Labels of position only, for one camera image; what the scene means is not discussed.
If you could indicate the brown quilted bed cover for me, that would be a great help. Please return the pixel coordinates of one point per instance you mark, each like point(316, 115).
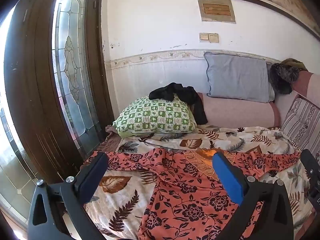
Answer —
point(111, 142)

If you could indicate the olive cloth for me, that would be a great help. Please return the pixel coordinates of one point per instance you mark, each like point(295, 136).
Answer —
point(297, 63)

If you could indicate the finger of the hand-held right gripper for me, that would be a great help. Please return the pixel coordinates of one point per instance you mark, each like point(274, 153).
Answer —
point(308, 165)

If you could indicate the black garment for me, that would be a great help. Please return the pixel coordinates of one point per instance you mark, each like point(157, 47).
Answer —
point(175, 91)

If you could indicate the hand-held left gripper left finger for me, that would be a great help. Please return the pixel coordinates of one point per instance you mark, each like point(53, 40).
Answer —
point(95, 171)

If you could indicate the striped floral cushion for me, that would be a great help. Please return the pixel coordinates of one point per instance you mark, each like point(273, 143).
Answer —
point(300, 122)

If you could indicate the leaf print blanket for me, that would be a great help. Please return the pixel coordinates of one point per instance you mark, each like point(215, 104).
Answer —
point(120, 205)

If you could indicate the orange floral garment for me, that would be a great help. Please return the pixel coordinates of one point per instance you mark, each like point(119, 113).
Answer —
point(180, 195)

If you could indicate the grey pillow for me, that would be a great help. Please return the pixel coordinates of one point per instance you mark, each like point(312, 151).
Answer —
point(237, 77)

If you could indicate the beige light switch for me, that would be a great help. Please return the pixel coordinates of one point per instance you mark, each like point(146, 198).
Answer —
point(214, 38)
point(203, 37)

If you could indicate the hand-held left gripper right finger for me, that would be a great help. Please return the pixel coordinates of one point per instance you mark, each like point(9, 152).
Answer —
point(227, 175)

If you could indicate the pink sofa backrest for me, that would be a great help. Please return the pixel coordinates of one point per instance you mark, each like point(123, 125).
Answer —
point(307, 85)

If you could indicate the green checked pillow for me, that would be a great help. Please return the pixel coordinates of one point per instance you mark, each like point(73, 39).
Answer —
point(155, 116)

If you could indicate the wall panel cover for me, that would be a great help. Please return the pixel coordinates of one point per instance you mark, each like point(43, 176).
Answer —
point(216, 10)

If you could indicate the frosted glass side window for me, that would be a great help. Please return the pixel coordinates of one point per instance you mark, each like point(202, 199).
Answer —
point(15, 180)

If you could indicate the wooden stained glass door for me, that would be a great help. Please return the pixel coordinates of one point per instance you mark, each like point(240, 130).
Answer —
point(30, 80)

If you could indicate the pink bolster cushion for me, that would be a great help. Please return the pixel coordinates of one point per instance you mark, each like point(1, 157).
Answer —
point(237, 112)

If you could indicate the dark fur item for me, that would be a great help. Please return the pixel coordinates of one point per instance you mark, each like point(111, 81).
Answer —
point(282, 77)

